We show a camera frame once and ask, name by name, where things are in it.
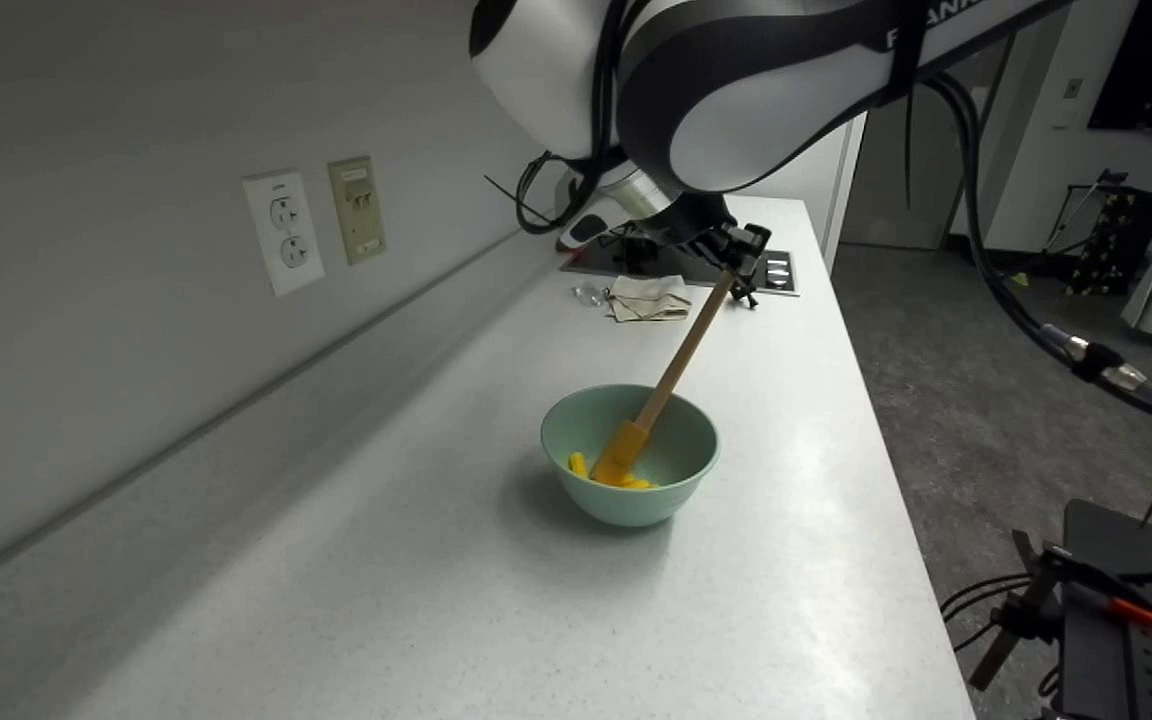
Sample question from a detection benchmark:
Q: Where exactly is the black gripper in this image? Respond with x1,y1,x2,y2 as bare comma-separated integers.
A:
613,191,771,307

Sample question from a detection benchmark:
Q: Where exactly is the wooden handled yellow spatula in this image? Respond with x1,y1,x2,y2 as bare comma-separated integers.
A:
596,275,733,476

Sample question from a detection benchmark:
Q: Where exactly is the mint green bowl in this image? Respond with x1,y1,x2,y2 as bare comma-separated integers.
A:
534,381,723,537

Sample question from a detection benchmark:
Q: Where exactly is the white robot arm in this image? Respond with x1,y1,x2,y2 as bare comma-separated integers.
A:
464,0,1066,271

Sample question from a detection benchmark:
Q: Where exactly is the yellow food in bowl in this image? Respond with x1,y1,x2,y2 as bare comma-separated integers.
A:
562,451,658,491

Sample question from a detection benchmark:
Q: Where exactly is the beige folded cloth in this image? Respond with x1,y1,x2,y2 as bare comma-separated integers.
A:
570,275,693,323

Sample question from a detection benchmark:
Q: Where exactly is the black table with clamp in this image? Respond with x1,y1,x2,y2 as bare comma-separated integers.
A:
940,501,1152,720

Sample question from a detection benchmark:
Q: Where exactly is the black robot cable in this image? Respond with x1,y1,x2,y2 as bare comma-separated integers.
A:
911,63,1152,434

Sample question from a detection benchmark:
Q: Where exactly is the beige wall switch plate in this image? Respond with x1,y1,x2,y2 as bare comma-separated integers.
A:
326,155,384,262

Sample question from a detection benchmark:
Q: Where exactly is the white wall outlet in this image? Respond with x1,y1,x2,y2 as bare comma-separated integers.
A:
243,173,323,295

